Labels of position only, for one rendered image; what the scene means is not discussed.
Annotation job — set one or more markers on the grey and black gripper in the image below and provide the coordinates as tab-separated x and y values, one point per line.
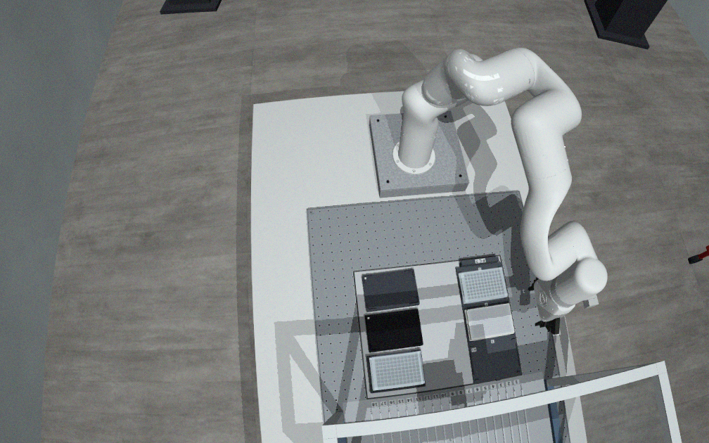
548	309

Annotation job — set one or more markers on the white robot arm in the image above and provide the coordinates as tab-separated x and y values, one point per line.
567	255

